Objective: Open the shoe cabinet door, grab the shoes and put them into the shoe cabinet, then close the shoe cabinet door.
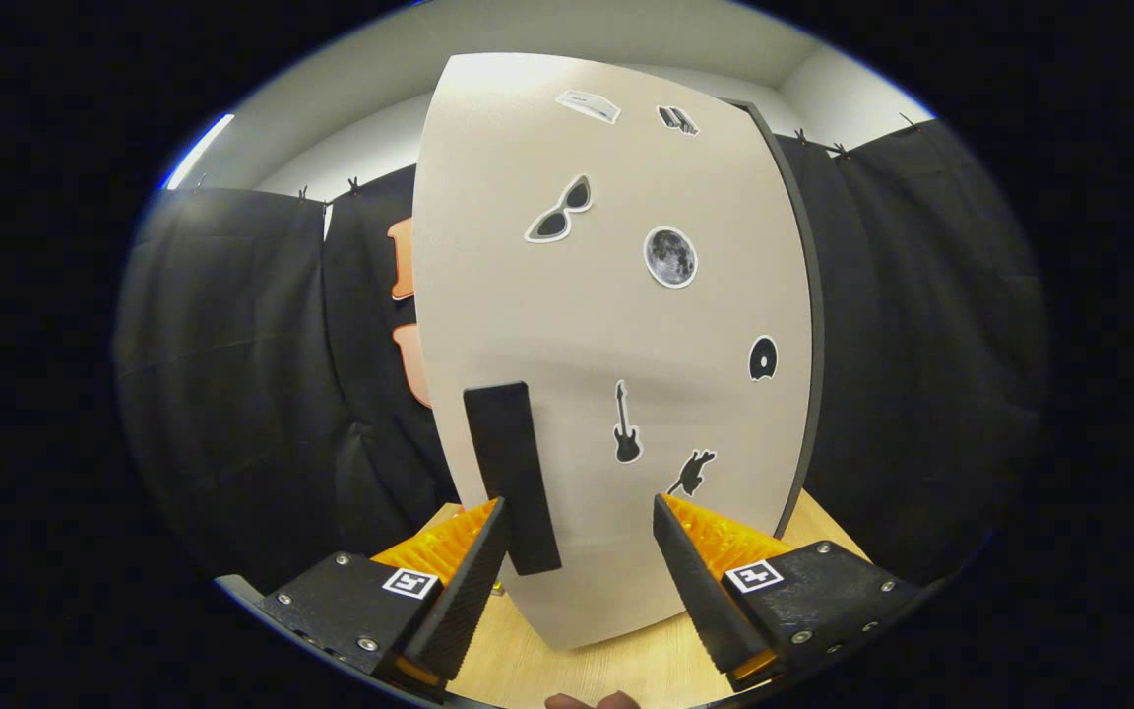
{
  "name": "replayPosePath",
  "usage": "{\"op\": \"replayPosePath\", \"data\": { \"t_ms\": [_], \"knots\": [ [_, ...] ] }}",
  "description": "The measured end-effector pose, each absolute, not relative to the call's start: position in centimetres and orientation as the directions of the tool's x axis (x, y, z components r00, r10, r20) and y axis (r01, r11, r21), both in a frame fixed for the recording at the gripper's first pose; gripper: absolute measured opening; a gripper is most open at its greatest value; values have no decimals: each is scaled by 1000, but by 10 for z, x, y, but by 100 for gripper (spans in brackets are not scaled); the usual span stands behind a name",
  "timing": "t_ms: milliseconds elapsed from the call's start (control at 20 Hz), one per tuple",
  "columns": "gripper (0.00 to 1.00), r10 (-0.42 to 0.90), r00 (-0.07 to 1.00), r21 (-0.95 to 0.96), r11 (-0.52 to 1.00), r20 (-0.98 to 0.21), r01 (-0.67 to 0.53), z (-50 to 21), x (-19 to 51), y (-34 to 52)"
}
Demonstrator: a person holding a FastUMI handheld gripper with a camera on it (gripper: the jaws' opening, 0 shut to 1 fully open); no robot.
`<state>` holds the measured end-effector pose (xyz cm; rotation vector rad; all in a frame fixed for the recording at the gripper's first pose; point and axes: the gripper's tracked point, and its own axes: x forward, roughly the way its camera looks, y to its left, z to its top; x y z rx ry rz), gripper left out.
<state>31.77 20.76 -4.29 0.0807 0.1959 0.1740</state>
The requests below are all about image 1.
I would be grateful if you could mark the black backdrop cloth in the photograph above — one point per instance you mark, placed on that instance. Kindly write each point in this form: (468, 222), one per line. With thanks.
(232, 394)

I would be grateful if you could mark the narrow ceiling light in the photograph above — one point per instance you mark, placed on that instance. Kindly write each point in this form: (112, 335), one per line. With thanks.
(198, 153)

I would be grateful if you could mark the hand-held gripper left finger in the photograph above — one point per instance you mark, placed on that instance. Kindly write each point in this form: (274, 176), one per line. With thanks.
(469, 581)

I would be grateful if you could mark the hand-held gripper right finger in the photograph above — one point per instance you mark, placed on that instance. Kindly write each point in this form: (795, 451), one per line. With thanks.
(697, 576)

